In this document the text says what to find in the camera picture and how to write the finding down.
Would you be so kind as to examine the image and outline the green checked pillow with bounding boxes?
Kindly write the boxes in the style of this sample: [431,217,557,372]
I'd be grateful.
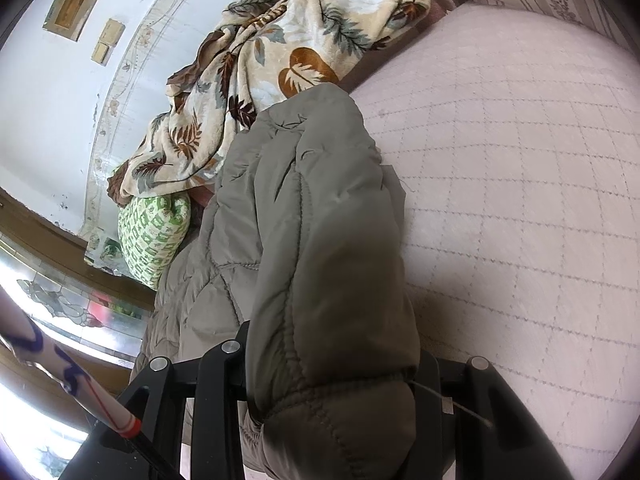
[117,195,193,291]

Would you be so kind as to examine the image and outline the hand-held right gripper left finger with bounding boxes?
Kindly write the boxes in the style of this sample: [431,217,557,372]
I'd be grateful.
[70,320,251,480]

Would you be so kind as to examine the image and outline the large beige wall switch box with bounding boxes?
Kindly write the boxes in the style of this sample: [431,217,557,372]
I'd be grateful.
[100,18,126,47]

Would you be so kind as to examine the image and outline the wooden door frame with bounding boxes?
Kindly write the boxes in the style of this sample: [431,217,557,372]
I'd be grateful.
[0,187,156,311]

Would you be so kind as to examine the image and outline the long thin pole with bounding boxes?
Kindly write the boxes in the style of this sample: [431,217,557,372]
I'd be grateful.
[0,305,181,480]

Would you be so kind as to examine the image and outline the wooden framed wall plaque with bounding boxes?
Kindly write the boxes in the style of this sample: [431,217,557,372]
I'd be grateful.
[42,0,118,43]

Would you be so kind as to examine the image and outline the leaf print fleece blanket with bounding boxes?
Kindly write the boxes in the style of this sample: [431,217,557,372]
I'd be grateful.
[106,0,432,208]

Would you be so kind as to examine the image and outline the stained glass door panel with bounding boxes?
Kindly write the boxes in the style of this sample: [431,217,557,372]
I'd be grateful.
[0,240,156,480]

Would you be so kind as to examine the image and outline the olive quilted hooded jacket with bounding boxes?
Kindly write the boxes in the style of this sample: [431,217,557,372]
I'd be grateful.
[131,85,453,480]

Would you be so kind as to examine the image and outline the bed with pink quilted sheet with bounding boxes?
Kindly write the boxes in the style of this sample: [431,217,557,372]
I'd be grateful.
[180,2,640,480]

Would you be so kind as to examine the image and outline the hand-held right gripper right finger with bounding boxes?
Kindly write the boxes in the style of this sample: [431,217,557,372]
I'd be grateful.
[410,349,573,480]

